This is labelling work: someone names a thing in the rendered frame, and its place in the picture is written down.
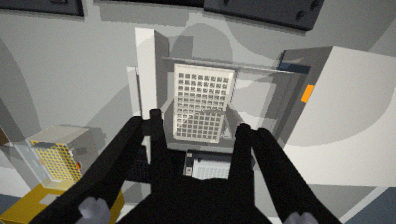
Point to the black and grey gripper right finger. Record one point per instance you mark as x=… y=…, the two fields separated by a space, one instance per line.
x=294 y=201

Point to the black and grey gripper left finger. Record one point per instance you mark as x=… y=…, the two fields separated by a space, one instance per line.
x=90 y=199

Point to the yellow open-top bin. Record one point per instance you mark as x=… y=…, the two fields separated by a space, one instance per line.
x=39 y=198

